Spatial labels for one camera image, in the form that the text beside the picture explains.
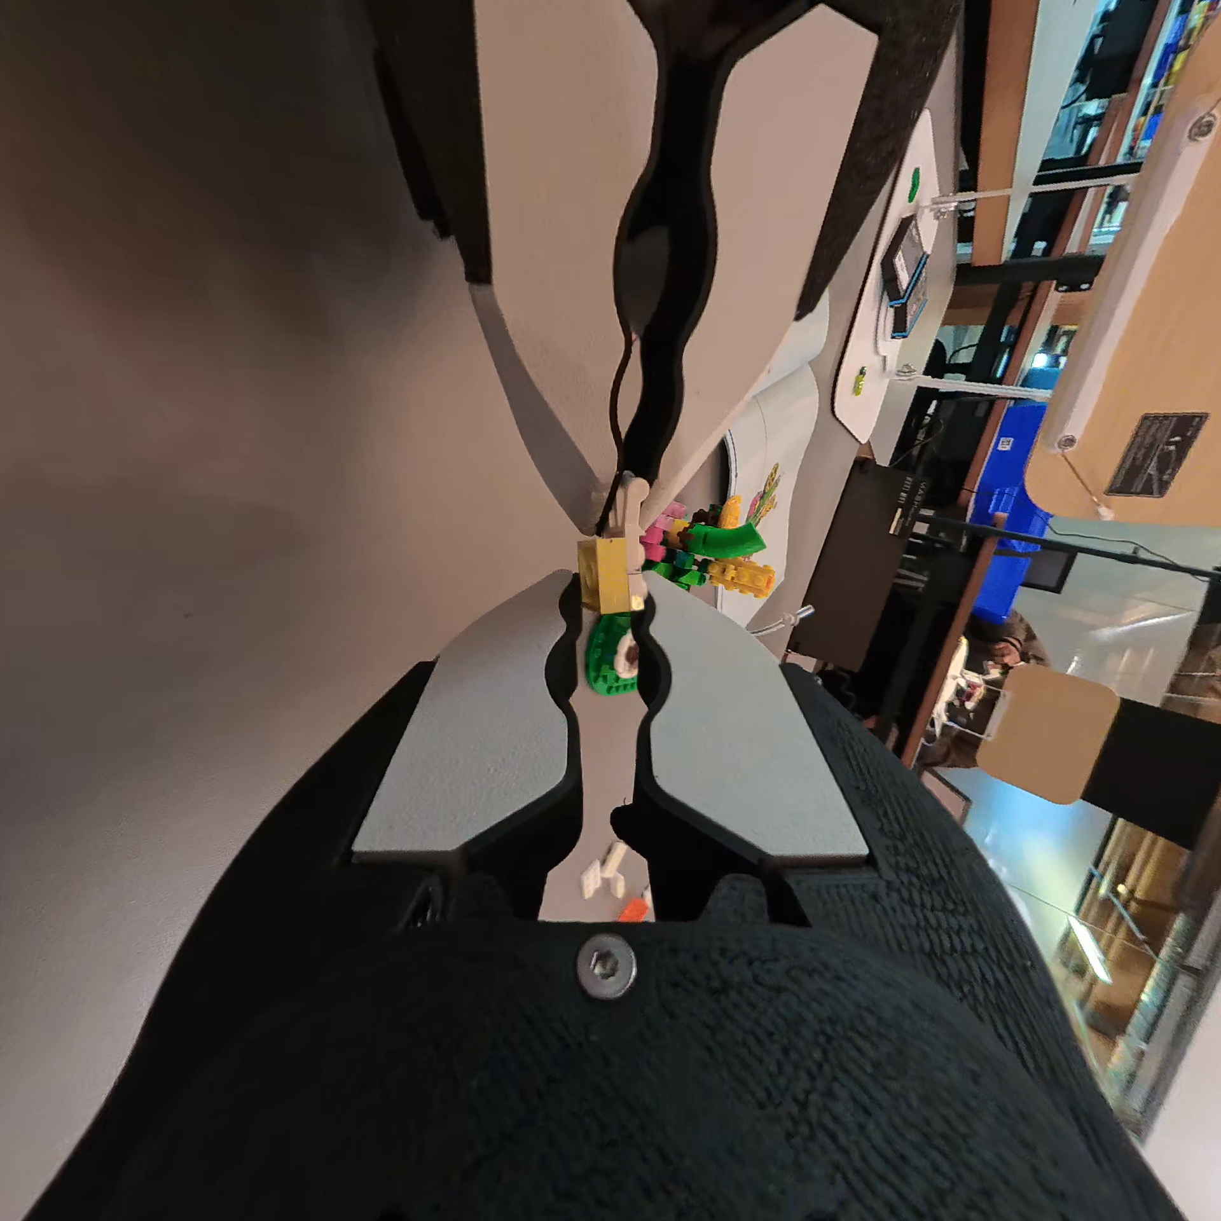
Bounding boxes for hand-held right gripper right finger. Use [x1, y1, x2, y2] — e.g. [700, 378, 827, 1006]
[609, 573, 872, 923]

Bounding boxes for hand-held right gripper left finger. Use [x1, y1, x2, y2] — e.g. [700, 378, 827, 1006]
[348, 570, 584, 920]

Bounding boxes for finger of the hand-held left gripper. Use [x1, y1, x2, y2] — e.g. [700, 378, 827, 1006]
[634, 2, 881, 489]
[470, 0, 659, 537]

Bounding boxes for yellow lego brick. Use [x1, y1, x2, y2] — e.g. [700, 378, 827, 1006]
[577, 533, 650, 614]

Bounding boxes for small tan lego plate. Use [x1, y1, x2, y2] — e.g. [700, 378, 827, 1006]
[609, 475, 655, 573]

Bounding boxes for lego flower model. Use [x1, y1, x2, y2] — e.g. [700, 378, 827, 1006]
[584, 495, 812, 698]

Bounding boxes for lego instruction booklet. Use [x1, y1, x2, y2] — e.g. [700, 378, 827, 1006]
[705, 284, 833, 621]

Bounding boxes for black device blue bands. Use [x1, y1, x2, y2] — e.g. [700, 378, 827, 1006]
[878, 213, 930, 340]

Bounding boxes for white rounded board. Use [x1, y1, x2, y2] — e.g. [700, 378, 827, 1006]
[831, 107, 960, 445]

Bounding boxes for black box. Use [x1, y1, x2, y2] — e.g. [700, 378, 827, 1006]
[785, 461, 941, 727]

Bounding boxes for blue storage bin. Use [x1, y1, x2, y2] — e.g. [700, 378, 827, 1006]
[970, 402, 1057, 621]

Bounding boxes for wooden board white edge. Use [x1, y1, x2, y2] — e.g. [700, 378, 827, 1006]
[1025, 49, 1221, 524]

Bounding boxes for clear plastic strap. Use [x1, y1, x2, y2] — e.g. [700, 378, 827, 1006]
[891, 366, 1057, 402]
[930, 170, 1146, 211]

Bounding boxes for tan rounded board black post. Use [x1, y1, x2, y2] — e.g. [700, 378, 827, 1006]
[975, 664, 1221, 850]

